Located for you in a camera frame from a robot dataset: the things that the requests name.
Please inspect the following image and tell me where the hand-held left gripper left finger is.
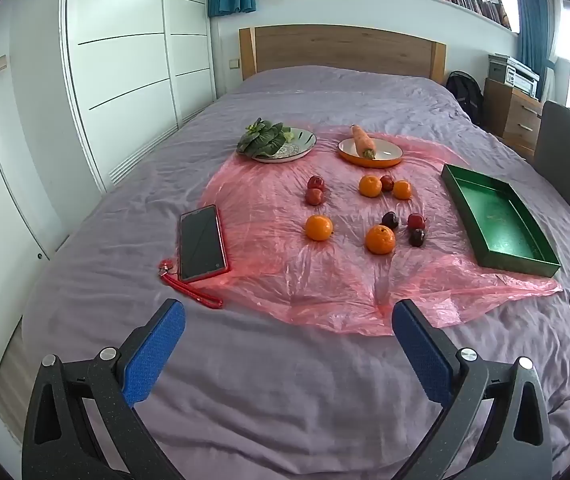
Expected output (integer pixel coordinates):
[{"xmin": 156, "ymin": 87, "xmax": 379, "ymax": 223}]
[{"xmin": 21, "ymin": 298, "xmax": 186, "ymax": 480}]

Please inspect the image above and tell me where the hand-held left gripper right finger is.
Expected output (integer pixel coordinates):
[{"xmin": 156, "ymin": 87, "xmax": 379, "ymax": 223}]
[{"xmin": 391, "ymin": 298, "xmax": 553, "ymax": 480}]

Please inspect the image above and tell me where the green metal tray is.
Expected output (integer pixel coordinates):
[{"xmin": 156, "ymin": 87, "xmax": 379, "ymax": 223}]
[{"xmin": 440, "ymin": 163, "xmax": 562, "ymax": 278}]

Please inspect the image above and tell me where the smartphone in red case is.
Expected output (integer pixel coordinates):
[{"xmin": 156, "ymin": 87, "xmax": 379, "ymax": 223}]
[{"xmin": 179, "ymin": 204, "xmax": 230, "ymax": 283}]

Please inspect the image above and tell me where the pink plastic sheet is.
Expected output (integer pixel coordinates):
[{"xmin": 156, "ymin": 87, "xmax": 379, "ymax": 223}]
[{"xmin": 200, "ymin": 124, "xmax": 563, "ymax": 337}]

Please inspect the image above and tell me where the wooden drawer cabinet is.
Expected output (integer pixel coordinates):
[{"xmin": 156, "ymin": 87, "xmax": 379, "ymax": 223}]
[{"xmin": 482, "ymin": 77, "xmax": 546, "ymax": 153}]

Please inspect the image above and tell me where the orange rimmed plate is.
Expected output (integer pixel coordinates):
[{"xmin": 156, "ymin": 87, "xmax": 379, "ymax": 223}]
[{"xmin": 337, "ymin": 137, "xmax": 404, "ymax": 168}]

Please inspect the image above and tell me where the carrot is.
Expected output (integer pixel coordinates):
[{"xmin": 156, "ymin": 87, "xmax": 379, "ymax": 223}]
[{"xmin": 351, "ymin": 125, "xmax": 376, "ymax": 160}]

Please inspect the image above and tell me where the white door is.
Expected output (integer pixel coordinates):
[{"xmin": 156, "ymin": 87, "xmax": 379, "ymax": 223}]
[{"xmin": 0, "ymin": 30, "xmax": 73, "ymax": 376}]

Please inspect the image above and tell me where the black backpack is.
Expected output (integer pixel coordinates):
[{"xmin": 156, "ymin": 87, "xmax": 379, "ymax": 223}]
[{"xmin": 445, "ymin": 71, "xmax": 486, "ymax": 126}]

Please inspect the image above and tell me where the white printer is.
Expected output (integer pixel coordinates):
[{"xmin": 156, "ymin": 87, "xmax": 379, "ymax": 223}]
[{"xmin": 488, "ymin": 53, "xmax": 540, "ymax": 97}]

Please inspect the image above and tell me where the white wardrobe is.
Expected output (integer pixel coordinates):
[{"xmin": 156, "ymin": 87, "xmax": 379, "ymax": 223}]
[{"xmin": 60, "ymin": 0, "xmax": 218, "ymax": 193}]

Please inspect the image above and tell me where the wooden headboard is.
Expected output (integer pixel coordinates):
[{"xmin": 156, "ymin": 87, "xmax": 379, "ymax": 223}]
[{"xmin": 239, "ymin": 25, "xmax": 446, "ymax": 83}]

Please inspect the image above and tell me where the red wrist strap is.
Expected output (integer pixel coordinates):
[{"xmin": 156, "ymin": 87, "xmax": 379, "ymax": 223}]
[{"xmin": 159, "ymin": 259, "xmax": 224, "ymax": 309}]

